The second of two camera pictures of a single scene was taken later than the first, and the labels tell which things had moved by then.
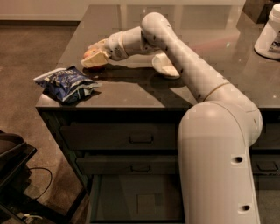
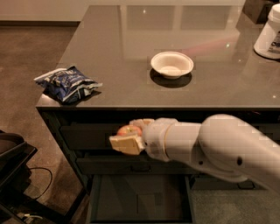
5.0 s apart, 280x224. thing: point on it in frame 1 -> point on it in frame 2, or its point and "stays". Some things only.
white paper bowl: x=164 y=66 stays
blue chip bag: x=66 y=84 stays
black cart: x=16 y=206 stays
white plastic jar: x=268 y=43 stays
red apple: x=94 y=67 -> x=129 y=130
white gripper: x=115 y=48 -> x=154 y=137
